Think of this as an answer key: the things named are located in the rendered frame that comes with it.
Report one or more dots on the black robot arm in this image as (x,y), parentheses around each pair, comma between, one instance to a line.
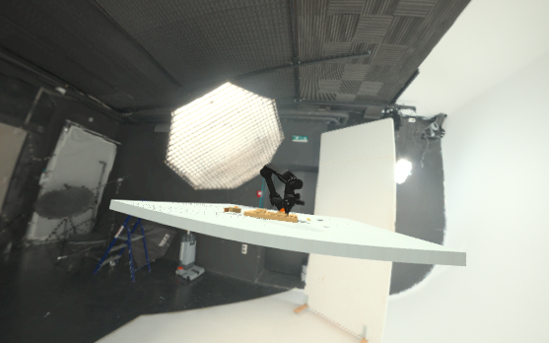
(286,177)

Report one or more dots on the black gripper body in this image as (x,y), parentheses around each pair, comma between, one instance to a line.
(278,200)

